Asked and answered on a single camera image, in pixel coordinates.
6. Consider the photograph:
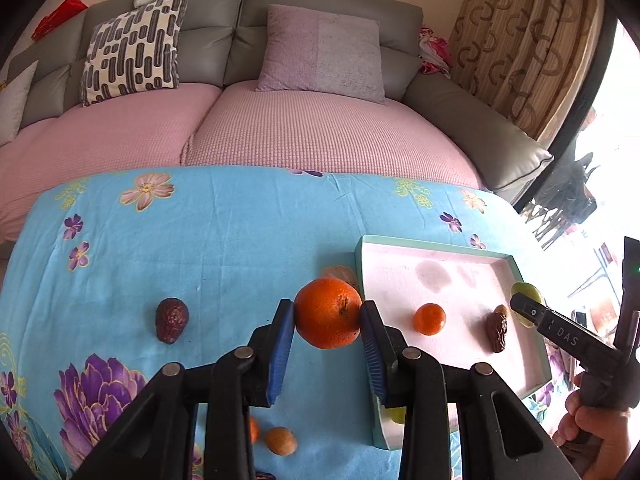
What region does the oval green jujube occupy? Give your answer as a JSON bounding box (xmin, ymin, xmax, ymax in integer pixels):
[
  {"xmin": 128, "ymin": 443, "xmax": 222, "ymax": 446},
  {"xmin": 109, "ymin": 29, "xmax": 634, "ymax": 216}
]
[{"xmin": 509, "ymin": 282, "xmax": 545, "ymax": 328}]

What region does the teal tray with white inside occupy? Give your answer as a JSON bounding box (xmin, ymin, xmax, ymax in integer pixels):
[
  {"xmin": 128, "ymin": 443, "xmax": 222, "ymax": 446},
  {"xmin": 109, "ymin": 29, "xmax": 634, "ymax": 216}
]
[{"xmin": 354, "ymin": 235, "xmax": 553, "ymax": 451}]

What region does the purple pillow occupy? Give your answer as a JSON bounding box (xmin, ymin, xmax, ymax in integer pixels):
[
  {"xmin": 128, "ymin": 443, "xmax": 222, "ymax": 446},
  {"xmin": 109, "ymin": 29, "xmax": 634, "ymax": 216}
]
[{"xmin": 256, "ymin": 4, "xmax": 387, "ymax": 106}]

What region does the pink sofa seat cover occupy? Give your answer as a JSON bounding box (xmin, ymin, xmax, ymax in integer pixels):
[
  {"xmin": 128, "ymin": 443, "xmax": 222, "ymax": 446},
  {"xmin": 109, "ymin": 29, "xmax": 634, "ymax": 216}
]
[
  {"xmin": 180, "ymin": 80, "xmax": 486, "ymax": 191},
  {"xmin": 0, "ymin": 82, "xmax": 223, "ymax": 246}
]

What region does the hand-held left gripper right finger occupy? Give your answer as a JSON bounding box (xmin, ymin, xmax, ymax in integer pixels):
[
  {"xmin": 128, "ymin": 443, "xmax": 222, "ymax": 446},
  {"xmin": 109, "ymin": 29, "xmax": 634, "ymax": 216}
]
[{"xmin": 359, "ymin": 301, "xmax": 583, "ymax": 480}]

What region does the blue floral blanket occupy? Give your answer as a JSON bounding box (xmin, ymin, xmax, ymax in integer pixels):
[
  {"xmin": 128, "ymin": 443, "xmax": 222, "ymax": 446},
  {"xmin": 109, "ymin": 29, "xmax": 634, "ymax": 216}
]
[{"xmin": 0, "ymin": 166, "xmax": 581, "ymax": 480}]

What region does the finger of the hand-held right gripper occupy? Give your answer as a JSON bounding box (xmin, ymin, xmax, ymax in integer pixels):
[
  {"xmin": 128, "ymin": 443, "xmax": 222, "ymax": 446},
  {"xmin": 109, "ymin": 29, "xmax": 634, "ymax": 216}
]
[{"xmin": 510, "ymin": 294, "xmax": 624, "ymax": 377}]

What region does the pink floral bag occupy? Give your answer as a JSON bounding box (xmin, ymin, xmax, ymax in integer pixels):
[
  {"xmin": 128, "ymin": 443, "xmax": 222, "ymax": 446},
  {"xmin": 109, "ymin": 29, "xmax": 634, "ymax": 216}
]
[{"xmin": 419, "ymin": 26, "xmax": 453, "ymax": 78}]

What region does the small dried red date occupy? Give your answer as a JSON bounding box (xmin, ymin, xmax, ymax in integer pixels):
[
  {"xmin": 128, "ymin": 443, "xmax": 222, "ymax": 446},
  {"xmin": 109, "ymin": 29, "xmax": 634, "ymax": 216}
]
[{"xmin": 154, "ymin": 297, "xmax": 190, "ymax": 345}]

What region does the light grey pillow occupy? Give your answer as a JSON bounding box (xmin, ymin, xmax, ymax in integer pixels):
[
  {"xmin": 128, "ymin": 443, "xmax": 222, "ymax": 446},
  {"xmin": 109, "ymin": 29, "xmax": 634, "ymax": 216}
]
[{"xmin": 0, "ymin": 60, "xmax": 39, "ymax": 147}]

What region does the beige patterned curtain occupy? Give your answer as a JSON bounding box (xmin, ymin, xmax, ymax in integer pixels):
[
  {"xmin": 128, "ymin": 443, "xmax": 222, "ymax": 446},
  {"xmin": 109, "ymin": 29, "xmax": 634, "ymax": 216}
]
[{"xmin": 447, "ymin": 0, "xmax": 603, "ymax": 143}]

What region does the red plastic bag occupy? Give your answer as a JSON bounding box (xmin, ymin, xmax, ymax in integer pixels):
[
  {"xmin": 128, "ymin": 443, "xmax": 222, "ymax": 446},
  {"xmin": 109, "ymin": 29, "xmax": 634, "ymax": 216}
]
[{"xmin": 31, "ymin": 0, "xmax": 89, "ymax": 41}]

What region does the person's right hand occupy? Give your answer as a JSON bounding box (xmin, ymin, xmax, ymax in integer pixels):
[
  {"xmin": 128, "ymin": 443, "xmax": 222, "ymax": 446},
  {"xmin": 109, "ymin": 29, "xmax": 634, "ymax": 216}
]
[{"xmin": 552, "ymin": 372, "xmax": 636, "ymax": 480}]

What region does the long dried red date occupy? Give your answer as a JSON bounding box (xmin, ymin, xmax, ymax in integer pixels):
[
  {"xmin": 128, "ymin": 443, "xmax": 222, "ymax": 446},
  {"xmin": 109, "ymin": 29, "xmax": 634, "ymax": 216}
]
[{"xmin": 485, "ymin": 311, "xmax": 509, "ymax": 354}]

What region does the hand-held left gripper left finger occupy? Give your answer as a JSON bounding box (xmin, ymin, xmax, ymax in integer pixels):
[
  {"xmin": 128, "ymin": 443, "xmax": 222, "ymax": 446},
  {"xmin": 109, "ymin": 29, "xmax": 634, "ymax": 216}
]
[{"xmin": 72, "ymin": 299, "xmax": 297, "ymax": 480}]

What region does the black and white patterned pillow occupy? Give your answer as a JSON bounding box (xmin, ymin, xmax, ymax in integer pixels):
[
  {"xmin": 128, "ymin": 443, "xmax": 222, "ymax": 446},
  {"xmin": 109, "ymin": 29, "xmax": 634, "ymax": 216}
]
[{"xmin": 81, "ymin": 0, "xmax": 192, "ymax": 107}]

